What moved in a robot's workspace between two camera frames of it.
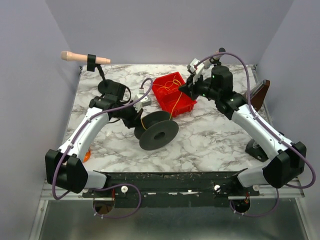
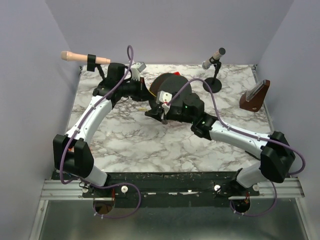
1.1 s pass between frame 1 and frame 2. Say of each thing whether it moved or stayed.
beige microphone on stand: stayed
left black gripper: moved
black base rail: stayed
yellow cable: moved
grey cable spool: moved
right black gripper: moved
